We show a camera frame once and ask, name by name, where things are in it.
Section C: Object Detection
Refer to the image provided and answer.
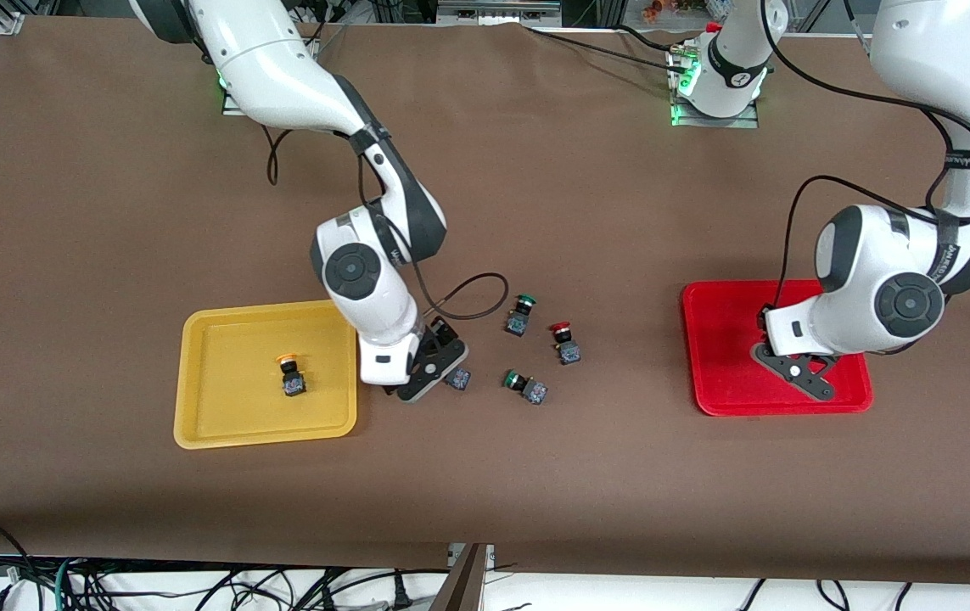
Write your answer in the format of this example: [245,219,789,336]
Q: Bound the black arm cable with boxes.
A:
[760,0,970,311]
[264,126,510,323]

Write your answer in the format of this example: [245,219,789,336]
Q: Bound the metal table post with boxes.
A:
[429,543,496,611]

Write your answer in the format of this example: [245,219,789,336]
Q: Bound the black cable on table cover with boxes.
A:
[523,24,691,74]

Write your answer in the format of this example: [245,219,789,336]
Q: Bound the red plastic tray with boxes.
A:
[681,279,875,418]

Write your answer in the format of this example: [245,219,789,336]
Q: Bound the teal cable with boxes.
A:
[53,556,80,611]

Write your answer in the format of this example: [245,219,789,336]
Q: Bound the red push button switch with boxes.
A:
[548,321,583,367]

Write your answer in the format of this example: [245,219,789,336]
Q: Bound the yellow plastic tray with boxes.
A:
[173,299,359,451]

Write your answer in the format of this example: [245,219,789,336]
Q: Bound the brown table cover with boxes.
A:
[0,17,970,586]

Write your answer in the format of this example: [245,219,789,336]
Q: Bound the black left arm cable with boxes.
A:
[760,0,970,311]

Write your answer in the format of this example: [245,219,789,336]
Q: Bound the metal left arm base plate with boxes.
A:
[667,42,761,130]

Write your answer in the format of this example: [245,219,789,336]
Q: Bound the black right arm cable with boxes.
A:
[264,126,510,323]

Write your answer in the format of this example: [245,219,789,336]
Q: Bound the grey metal rail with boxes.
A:
[437,0,563,26]

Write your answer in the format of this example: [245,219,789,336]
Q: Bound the green push button switch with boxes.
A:
[502,369,550,406]
[503,294,537,338]

